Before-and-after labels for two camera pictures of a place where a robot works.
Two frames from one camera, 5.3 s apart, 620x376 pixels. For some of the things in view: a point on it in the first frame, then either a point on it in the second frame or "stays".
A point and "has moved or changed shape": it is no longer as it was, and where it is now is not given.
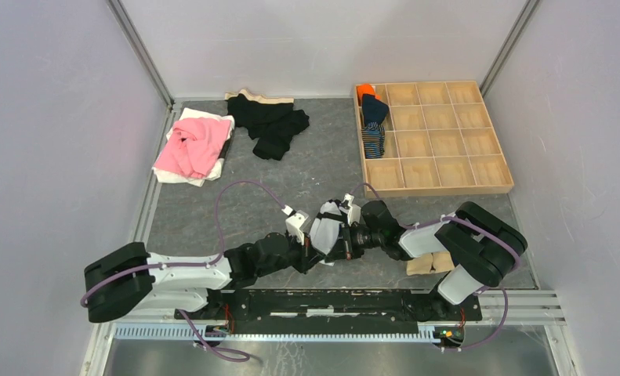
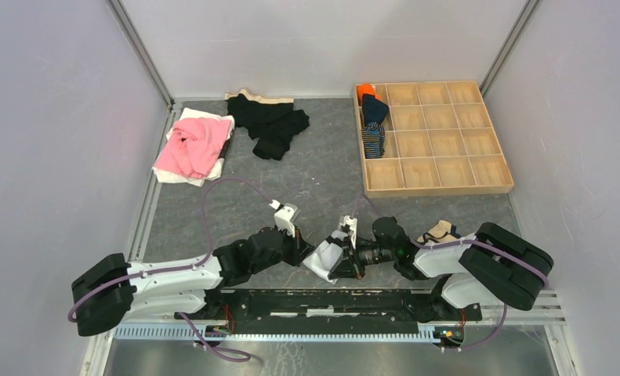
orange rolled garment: (365, 88) stays
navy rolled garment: (375, 110) stays
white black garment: (326, 231) has moved or changed shape
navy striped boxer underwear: (373, 136) stays
